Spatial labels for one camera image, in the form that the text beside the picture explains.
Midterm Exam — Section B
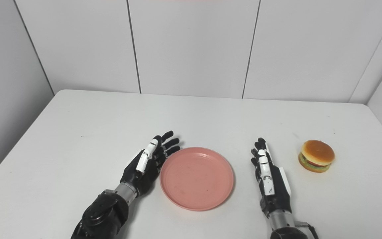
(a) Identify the toy hamburger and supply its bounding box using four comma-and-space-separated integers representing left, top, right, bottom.
298, 140, 335, 173

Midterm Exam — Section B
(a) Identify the pink round plate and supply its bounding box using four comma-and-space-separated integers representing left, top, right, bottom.
160, 147, 235, 211

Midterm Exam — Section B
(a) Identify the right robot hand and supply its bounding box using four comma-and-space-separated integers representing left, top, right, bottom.
251, 137, 292, 218

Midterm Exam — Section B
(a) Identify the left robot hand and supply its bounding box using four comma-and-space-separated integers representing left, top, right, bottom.
120, 130, 181, 197

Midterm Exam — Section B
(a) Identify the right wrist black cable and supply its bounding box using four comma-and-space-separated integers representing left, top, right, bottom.
294, 221, 319, 239

